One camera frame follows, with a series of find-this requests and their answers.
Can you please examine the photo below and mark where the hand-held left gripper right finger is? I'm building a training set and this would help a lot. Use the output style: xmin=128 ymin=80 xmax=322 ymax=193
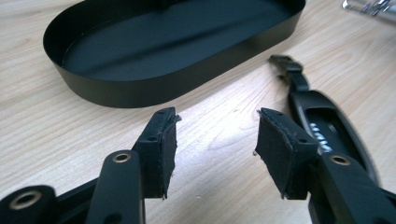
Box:
xmin=253 ymin=107 xmax=396 ymax=224

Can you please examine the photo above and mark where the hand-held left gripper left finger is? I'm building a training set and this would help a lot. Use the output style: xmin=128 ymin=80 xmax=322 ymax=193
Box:
xmin=85 ymin=106 xmax=182 ymax=224

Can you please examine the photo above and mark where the black tool with strap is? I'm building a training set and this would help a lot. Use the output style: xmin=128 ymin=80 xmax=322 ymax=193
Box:
xmin=268 ymin=54 xmax=382 ymax=188

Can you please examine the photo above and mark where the black oval metal tray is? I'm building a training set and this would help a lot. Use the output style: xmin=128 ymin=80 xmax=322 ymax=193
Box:
xmin=42 ymin=0 xmax=307 ymax=109

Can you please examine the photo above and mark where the shiny silver metal clip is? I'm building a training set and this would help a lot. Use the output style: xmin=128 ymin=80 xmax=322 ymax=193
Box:
xmin=341 ymin=0 xmax=396 ymax=22

